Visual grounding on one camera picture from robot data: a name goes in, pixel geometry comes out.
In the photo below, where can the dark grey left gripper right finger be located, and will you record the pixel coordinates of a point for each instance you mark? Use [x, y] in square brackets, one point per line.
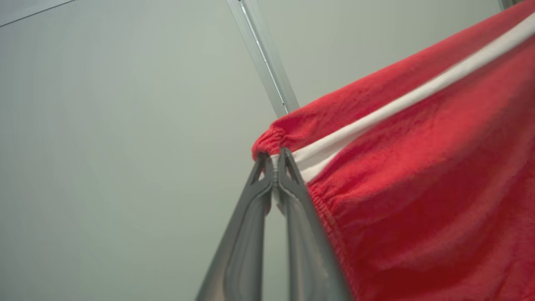
[309, 251]

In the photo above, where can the grey metal wall post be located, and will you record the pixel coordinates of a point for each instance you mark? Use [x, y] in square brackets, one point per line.
[267, 62]

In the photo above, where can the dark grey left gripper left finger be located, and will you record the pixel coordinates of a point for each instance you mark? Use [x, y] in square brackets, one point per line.
[242, 251]

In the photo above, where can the red shorts white trim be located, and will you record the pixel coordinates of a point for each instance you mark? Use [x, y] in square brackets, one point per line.
[418, 188]

